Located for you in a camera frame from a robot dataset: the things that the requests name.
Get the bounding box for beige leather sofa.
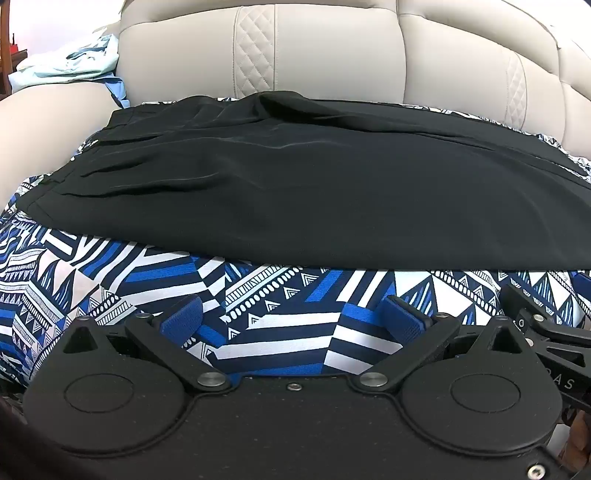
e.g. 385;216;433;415
0;0;591;208

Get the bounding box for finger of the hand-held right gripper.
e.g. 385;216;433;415
501;284;591;354

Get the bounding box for black pants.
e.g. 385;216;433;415
22;91;591;271

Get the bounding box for blue white printed blanket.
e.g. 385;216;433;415
0;95;591;398

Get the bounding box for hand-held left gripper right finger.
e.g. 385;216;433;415
359;294;537;394

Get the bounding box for light blue clothes pile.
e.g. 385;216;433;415
8;25;131;109

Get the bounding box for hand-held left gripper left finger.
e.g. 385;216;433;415
60;294;232;394

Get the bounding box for brown wooden furniture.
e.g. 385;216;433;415
0;0;27;100

